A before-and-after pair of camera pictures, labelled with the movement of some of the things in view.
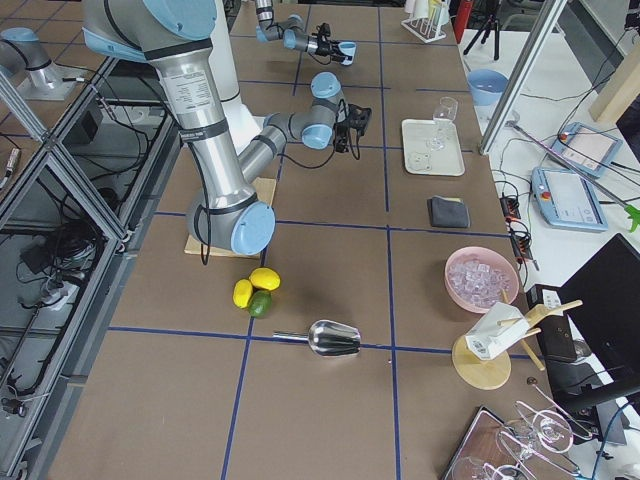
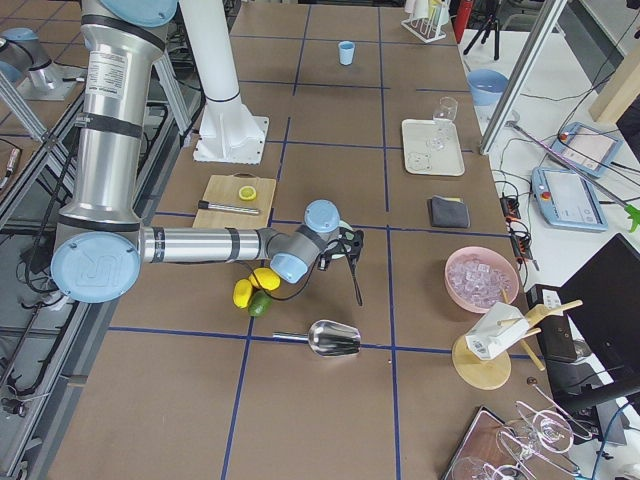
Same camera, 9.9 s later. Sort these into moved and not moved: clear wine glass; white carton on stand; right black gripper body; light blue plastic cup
Moved: right black gripper body
Not moved: light blue plastic cup; clear wine glass; white carton on stand
